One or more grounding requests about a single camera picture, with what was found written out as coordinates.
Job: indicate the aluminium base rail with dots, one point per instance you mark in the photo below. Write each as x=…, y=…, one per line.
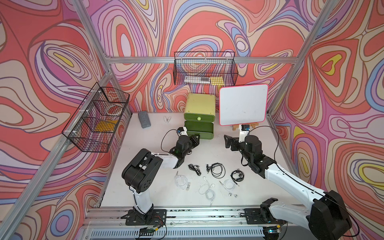
x=190, y=223

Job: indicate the black wire basket left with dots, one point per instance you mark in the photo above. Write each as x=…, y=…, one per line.
x=93, y=126

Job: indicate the yellow pink drawer cabinet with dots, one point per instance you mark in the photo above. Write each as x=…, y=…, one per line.
x=201, y=103

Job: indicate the white earphones right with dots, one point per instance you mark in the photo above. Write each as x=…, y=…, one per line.
x=229, y=185

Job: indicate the wooden whiteboard easel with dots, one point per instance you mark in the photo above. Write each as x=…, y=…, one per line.
x=252, y=126

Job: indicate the white earphones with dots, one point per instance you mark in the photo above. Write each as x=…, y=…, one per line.
x=207, y=189
x=229, y=185
x=182, y=182

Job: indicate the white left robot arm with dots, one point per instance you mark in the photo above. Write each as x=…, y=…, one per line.
x=140, y=173

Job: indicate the black wire basket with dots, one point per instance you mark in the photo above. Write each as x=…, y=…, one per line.
x=93, y=126
x=205, y=68

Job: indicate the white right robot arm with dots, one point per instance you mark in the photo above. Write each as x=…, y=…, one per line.
x=323, y=213

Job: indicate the pink framed whiteboard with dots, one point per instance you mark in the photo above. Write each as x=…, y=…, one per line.
x=243, y=104

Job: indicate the white earphones left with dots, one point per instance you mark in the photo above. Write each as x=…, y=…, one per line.
x=182, y=182

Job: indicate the black earphones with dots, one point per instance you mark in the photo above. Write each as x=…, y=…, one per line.
x=217, y=170
x=195, y=168
x=237, y=176

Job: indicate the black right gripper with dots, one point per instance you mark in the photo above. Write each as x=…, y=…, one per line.
x=235, y=141

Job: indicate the white earphones middle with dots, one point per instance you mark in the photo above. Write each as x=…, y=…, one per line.
x=207, y=189

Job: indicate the black wire basket back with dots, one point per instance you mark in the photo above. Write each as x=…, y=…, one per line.
x=205, y=68

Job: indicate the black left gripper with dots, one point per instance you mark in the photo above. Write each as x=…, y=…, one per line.
x=195, y=142

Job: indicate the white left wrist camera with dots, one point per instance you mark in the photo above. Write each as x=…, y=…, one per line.
x=182, y=131

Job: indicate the green top drawer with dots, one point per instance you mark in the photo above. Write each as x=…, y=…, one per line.
x=198, y=117

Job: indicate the grey felt eraser block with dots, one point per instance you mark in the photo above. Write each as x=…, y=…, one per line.
x=144, y=119

